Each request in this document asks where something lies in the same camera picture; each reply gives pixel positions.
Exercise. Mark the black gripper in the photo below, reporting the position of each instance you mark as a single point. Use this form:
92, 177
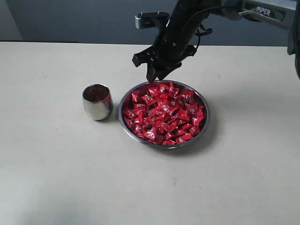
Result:
171, 46

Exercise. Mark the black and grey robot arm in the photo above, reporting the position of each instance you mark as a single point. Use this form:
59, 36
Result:
284, 14

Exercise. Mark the stainless steel bowl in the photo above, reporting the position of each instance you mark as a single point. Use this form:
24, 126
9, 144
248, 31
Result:
133, 137

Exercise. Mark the pile of red wrapped candies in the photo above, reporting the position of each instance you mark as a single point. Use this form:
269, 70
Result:
164, 117

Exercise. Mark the stainless steel cup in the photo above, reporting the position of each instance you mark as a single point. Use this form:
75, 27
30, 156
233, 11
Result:
100, 110

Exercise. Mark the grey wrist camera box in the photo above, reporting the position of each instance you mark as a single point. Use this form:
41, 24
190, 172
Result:
151, 20

